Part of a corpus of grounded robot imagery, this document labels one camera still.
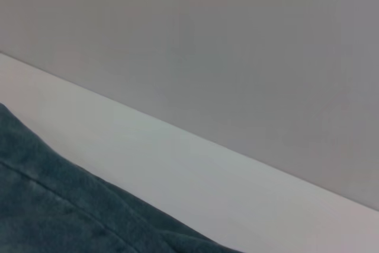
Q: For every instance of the blue denim shorts with print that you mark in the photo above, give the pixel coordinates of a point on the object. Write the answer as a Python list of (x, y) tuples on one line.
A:
[(59, 205)]

